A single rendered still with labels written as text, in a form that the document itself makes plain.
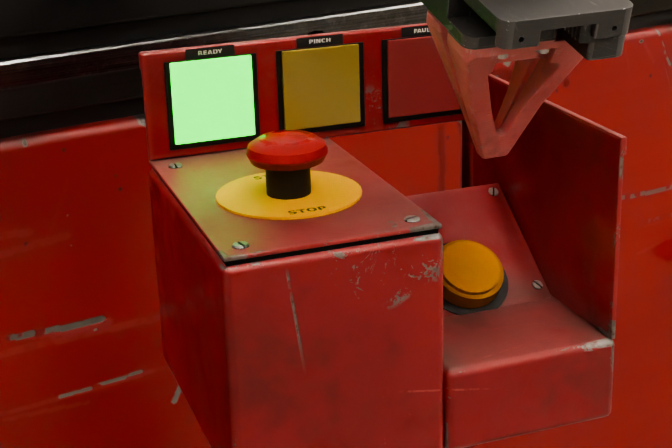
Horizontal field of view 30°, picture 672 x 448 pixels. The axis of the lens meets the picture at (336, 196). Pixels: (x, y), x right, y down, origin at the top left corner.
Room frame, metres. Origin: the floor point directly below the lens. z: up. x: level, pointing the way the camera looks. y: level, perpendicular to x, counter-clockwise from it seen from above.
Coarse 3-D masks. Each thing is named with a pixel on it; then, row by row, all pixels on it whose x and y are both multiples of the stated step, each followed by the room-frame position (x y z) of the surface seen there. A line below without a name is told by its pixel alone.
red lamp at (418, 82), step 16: (400, 48) 0.69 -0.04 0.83; (416, 48) 0.70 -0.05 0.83; (432, 48) 0.70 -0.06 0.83; (400, 64) 0.69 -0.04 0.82; (416, 64) 0.70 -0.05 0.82; (432, 64) 0.70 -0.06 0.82; (400, 80) 0.69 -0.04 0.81; (416, 80) 0.70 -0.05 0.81; (432, 80) 0.70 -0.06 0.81; (448, 80) 0.70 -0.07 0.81; (400, 96) 0.69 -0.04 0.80; (416, 96) 0.70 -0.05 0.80; (432, 96) 0.70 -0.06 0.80; (448, 96) 0.70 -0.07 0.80; (400, 112) 0.69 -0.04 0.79; (416, 112) 0.70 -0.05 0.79; (432, 112) 0.70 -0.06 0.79
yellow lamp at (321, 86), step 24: (312, 48) 0.68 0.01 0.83; (336, 48) 0.68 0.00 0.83; (288, 72) 0.67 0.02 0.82; (312, 72) 0.68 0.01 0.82; (336, 72) 0.68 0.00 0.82; (288, 96) 0.67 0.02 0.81; (312, 96) 0.68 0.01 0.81; (336, 96) 0.68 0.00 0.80; (288, 120) 0.67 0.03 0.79; (312, 120) 0.68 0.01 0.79; (336, 120) 0.68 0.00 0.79
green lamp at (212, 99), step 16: (176, 64) 0.65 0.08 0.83; (192, 64) 0.65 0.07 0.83; (208, 64) 0.66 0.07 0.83; (224, 64) 0.66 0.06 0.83; (240, 64) 0.66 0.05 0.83; (176, 80) 0.65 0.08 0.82; (192, 80) 0.65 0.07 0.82; (208, 80) 0.66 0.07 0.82; (224, 80) 0.66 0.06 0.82; (240, 80) 0.66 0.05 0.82; (176, 96) 0.65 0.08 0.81; (192, 96) 0.65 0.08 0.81; (208, 96) 0.66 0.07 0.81; (224, 96) 0.66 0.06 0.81; (240, 96) 0.66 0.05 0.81; (176, 112) 0.65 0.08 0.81; (192, 112) 0.65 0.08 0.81; (208, 112) 0.66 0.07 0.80; (224, 112) 0.66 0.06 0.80; (240, 112) 0.66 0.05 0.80; (176, 128) 0.65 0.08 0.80; (192, 128) 0.65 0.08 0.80; (208, 128) 0.66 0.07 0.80; (224, 128) 0.66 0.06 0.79; (240, 128) 0.66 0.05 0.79; (176, 144) 0.65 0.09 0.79
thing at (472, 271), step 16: (464, 240) 0.63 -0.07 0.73; (448, 256) 0.62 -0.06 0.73; (464, 256) 0.62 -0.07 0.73; (480, 256) 0.62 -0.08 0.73; (496, 256) 0.63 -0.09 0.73; (448, 272) 0.61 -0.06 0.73; (464, 272) 0.61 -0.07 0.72; (480, 272) 0.61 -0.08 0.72; (496, 272) 0.61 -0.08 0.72; (448, 288) 0.60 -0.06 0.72; (464, 288) 0.60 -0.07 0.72; (480, 288) 0.60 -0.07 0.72; (496, 288) 0.61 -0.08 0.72; (464, 304) 0.60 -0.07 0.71; (480, 304) 0.61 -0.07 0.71
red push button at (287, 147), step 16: (256, 144) 0.58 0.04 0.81; (272, 144) 0.57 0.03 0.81; (288, 144) 0.57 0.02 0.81; (304, 144) 0.57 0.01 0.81; (320, 144) 0.58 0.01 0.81; (256, 160) 0.57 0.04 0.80; (272, 160) 0.57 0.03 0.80; (288, 160) 0.57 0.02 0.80; (304, 160) 0.57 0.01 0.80; (320, 160) 0.57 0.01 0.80; (272, 176) 0.58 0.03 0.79; (288, 176) 0.57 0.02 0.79; (304, 176) 0.58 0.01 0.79; (272, 192) 0.58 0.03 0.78; (288, 192) 0.57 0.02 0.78; (304, 192) 0.58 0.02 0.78
